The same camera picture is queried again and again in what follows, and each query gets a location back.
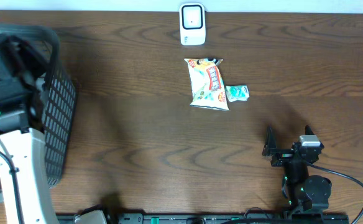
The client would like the teal tissue pack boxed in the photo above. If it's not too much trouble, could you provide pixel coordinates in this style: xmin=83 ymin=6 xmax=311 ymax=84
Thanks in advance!
xmin=226 ymin=85 xmax=250 ymax=102

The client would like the yellow snack bag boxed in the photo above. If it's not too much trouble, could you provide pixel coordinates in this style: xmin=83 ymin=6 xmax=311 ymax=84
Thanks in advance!
xmin=184 ymin=58 xmax=229 ymax=111

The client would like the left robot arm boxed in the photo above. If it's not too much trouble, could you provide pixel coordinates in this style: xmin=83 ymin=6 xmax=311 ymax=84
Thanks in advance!
xmin=0 ymin=34 xmax=59 ymax=223

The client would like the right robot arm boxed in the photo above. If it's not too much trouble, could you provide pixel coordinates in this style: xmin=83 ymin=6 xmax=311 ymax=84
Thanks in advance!
xmin=262 ymin=126 xmax=332 ymax=218

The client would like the grey plastic shopping basket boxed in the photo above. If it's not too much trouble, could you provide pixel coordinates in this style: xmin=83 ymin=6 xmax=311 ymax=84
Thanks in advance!
xmin=0 ymin=24 xmax=77 ymax=187

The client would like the right black cable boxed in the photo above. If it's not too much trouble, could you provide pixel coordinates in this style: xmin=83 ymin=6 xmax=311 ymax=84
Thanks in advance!
xmin=299 ymin=157 xmax=363 ymax=224

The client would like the black cable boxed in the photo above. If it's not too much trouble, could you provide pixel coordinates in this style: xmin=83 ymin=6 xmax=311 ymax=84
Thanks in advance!
xmin=0 ymin=139 xmax=25 ymax=224
xmin=299 ymin=157 xmax=363 ymax=224

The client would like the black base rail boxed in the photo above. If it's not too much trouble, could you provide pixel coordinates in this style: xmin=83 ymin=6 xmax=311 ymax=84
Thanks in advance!
xmin=57 ymin=212 xmax=351 ymax=224

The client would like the left black cable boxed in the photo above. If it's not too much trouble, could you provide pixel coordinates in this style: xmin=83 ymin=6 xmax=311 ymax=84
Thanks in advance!
xmin=0 ymin=139 xmax=25 ymax=224

